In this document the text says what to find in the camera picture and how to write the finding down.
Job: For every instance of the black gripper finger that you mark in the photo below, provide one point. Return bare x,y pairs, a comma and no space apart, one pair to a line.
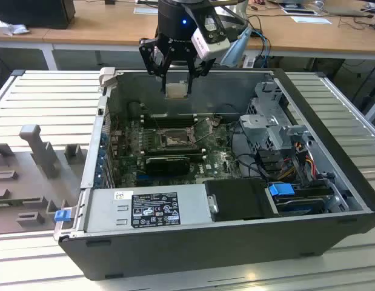
154,57
199,68

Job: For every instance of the square silver CPU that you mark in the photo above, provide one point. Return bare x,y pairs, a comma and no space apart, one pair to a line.
176,91

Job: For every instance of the thin metal locking lever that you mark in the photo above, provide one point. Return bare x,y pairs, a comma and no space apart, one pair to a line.
195,121
158,125

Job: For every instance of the black RAM slot bank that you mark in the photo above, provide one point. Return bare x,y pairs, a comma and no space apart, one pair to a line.
169,120
175,150

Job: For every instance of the CPU socket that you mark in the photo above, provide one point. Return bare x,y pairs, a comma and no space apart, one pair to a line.
172,139

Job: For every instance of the blue slot clip row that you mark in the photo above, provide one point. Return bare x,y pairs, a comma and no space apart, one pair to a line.
100,165

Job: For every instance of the pale paper sheet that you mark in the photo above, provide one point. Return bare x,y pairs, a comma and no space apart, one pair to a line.
146,10

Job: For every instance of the pale blue teach pendant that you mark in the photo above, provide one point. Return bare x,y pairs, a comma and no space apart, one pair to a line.
235,51

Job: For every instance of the pale grey case latch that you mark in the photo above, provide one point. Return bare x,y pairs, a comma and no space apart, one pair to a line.
108,75

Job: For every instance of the small white box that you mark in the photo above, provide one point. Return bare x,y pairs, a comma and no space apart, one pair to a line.
249,62

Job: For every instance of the black cylinder part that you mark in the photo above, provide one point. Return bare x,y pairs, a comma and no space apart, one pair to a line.
134,109

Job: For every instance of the wooden desk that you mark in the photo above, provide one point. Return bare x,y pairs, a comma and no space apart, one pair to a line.
99,27

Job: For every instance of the silver metal drive cage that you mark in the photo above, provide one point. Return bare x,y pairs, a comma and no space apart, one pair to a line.
260,124

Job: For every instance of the green motherboard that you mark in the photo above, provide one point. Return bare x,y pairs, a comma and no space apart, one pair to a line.
217,157

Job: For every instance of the black expansion card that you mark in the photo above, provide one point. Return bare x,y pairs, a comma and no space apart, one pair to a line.
166,166

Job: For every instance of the dark flat tablet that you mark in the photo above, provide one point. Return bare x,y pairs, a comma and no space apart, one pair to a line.
297,11

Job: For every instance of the white paper sheet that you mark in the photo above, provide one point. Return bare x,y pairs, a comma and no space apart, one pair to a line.
311,20

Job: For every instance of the black box on desk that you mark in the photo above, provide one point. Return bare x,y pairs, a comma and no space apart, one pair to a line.
32,12

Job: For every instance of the crumpled white paper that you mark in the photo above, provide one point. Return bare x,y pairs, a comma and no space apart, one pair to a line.
13,28

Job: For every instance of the hard disk in blue carrier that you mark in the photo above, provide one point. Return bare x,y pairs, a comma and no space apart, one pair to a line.
281,189

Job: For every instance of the grey power supply unit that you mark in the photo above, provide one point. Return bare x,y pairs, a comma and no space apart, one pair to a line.
105,209

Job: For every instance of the grey parts rack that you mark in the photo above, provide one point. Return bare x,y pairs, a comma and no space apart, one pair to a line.
23,182

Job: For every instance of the blue case latch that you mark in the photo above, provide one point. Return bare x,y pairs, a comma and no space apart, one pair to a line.
61,216

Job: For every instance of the black open PC case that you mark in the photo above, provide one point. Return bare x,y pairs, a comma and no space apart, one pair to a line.
175,257

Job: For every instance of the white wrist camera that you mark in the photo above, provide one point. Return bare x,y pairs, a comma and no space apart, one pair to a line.
211,48

